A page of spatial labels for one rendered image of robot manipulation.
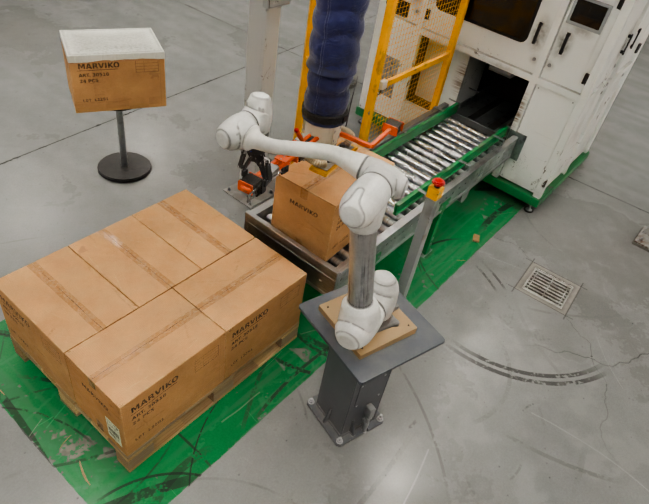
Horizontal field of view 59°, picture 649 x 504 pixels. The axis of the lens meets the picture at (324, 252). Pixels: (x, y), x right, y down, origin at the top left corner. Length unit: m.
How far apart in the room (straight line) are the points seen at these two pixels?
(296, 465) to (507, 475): 1.11
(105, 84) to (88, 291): 1.66
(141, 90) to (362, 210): 2.63
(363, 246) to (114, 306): 1.38
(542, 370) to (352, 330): 1.85
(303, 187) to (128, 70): 1.66
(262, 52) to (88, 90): 1.18
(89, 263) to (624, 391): 3.22
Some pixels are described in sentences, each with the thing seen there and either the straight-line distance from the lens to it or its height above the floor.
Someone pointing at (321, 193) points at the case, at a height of 0.95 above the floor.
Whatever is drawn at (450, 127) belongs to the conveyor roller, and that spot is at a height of 0.53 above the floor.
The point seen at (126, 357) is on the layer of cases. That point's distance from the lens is 2.76.
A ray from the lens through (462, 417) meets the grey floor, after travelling 3.46.
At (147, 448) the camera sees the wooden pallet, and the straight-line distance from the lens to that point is 3.02.
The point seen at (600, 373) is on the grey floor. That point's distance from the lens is 4.10.
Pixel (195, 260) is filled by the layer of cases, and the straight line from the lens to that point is 3.16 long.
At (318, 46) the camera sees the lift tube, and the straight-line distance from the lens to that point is 2.66.
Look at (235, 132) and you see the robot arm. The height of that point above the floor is 1.62.
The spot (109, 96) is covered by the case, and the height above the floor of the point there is 0.73.
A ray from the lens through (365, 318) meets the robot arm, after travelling 2.29.
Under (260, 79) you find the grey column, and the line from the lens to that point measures 3.98.
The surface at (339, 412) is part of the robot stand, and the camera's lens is 3.06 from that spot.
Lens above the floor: 2.71
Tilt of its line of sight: 41 degrees down
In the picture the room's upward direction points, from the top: 11 degrees clockwise
